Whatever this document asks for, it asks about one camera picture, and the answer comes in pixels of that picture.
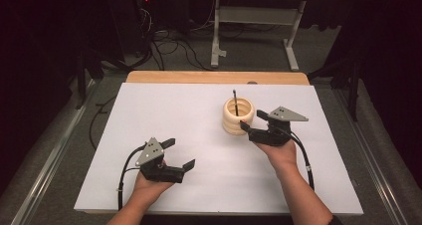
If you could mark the black metal stand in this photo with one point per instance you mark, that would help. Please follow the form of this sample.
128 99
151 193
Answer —
355 92
81 79

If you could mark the black pen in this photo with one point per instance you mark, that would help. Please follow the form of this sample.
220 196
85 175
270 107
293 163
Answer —
235 102

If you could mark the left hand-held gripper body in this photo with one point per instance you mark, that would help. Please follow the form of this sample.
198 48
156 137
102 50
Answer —
162 174

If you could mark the cream ribbed pen holder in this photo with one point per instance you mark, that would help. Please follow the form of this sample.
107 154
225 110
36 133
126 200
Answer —
232 126

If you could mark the aluminium floor rail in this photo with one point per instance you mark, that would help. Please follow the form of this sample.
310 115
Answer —
375 162
49 165

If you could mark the person's right hand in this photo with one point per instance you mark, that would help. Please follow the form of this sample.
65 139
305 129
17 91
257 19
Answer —
282 156

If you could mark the dark computer tower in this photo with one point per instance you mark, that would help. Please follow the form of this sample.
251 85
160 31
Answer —
132 26

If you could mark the person's left hand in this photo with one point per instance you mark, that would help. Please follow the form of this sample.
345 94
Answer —
149 191

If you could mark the white metal frame desk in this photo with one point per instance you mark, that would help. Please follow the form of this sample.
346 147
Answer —
255 16

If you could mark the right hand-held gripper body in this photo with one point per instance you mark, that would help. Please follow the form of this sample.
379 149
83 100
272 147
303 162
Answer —
268 137

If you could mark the white table mat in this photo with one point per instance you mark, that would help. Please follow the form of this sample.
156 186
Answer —
166 112

